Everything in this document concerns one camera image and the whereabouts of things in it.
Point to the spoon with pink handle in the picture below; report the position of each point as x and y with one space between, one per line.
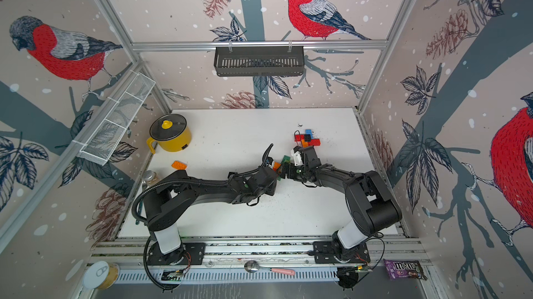
253 266

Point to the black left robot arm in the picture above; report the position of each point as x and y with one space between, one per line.
160 206

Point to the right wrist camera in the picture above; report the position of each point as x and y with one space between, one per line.
297 157

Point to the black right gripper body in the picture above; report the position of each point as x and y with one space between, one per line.
305 170

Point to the white wire mesh shelf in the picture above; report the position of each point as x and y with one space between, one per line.
119 112

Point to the small glass spice jar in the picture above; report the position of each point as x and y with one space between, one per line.
149 178

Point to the black hanging wire basket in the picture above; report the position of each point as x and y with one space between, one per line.
251 61

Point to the yellow pot with black lid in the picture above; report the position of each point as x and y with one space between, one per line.
170 132

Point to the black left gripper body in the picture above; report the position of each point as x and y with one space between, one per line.
271 190

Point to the purple candy packet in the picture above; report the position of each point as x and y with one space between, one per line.
404 269

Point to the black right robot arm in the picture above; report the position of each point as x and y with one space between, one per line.
370 203

